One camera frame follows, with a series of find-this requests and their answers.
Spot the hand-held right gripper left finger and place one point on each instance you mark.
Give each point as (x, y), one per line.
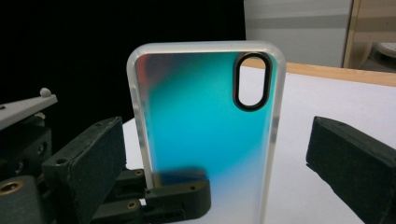
(84, 168)

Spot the light wooden desk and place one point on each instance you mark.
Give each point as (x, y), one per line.
(376, 21)

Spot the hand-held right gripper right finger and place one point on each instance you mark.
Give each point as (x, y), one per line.
(358, 171)

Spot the black curtain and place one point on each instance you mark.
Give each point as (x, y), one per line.
(93, 46)

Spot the iridescent phone case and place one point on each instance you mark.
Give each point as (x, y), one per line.
(193, 118)

